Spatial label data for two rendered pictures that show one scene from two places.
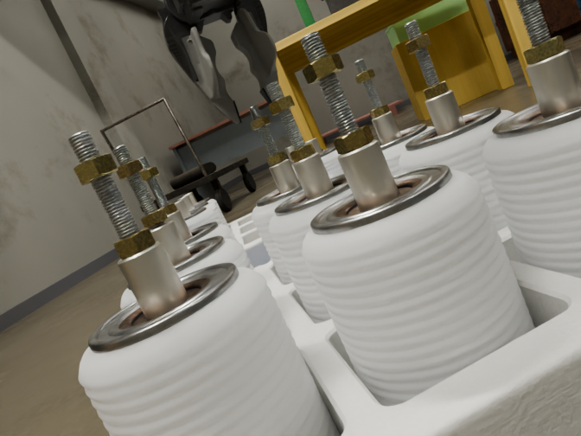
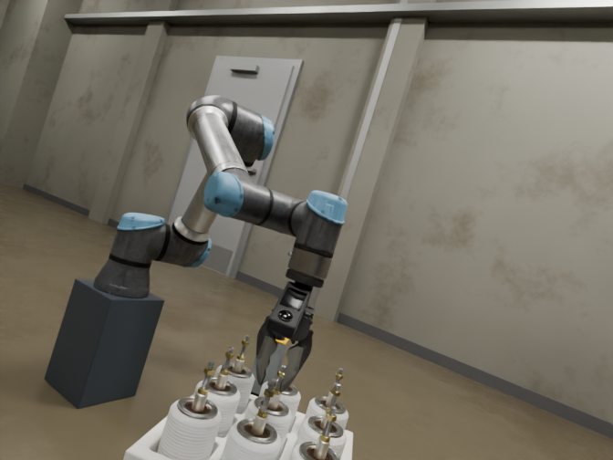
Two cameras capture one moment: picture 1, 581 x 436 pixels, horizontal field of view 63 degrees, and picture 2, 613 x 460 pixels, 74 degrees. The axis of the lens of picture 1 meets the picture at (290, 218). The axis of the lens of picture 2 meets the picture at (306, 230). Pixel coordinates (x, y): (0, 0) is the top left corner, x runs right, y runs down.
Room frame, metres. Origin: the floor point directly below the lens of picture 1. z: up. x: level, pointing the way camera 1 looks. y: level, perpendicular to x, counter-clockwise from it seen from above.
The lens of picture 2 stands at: (1.19, 0.18, 0.62)
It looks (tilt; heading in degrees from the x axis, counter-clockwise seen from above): 0 degrees down; 196
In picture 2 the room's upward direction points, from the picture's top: 17 degrees clockwise
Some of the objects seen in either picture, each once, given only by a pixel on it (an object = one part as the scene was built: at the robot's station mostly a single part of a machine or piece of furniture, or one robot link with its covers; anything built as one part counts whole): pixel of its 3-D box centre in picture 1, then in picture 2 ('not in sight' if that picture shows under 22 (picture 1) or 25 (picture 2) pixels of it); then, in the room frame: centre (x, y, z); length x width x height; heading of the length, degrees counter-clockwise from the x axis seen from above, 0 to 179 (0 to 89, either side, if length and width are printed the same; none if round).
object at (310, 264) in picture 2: not in sight; (307, 264); (0.46, -0.02, 0.57); 0.08 x 0.08 x 0.05
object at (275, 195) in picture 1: (290, 189); (256, 431); (0.47, -0.01, 0.25); 0.08 x 0.08 x 0.01
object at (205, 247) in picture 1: (177, 262); (325, 426); (0.34, 0.09, 0.25); 0.08 x 0.08 x 0.01
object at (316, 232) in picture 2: not in sight; (320, 223); (0.46, -0.02, 0.64); 0.09 x 0.08 x 0.11; 52
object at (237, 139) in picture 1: (246, 150); not in sight; (5.36, 0.13, 0.36); 1.36 x 0.72 x 0.73; 76
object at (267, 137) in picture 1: (269, 142); (265, 403); (0.47, -0.01, 0.30); 0.01 x 0.01 x 0.08
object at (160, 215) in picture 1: (154, 218); not in sight; (0.34, 0.09, 0.29); 0.02 x 0.02 x 0.01; 11
